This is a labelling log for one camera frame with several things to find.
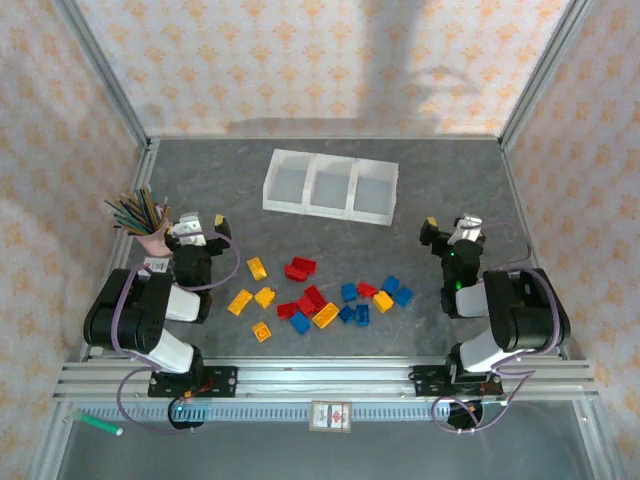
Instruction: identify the green marker pen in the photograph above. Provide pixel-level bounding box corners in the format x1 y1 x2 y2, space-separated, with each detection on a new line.
74 409 124 437

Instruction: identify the small label card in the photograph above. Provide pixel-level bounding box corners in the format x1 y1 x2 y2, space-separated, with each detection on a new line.
309 399 354 434

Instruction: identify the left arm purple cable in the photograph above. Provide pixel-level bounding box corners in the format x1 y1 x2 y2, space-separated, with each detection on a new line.
112 229 242 435

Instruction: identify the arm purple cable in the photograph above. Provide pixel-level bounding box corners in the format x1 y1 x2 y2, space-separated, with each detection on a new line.
112 229 242 435
432 219 561 436

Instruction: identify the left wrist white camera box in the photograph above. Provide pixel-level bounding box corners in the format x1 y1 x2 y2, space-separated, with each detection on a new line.
171 211 207 247

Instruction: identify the grey robot mount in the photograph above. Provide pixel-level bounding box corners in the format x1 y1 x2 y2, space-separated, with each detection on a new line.
451 213 485 246

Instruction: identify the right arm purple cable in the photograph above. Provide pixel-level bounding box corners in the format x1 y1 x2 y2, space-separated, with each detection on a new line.
432 219 561 436

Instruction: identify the aluminium table side rail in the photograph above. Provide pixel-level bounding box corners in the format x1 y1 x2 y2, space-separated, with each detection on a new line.
498 139 572 362
79 138 162 362

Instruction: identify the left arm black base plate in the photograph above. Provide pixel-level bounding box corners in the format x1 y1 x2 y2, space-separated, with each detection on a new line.
147 366 239 399

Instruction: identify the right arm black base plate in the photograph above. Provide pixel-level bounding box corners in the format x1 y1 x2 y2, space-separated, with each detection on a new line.
411 364 506 400

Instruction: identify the grey slotted cable duct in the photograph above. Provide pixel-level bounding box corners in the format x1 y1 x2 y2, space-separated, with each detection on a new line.
74 402 484 422

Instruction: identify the long aluminium mounting rail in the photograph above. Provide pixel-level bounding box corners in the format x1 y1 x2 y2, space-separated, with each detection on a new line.
53 356 600 402

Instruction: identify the aluminium corner post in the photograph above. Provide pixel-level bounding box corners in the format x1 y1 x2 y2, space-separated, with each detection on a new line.
52 0 153 149
498 0 599 150

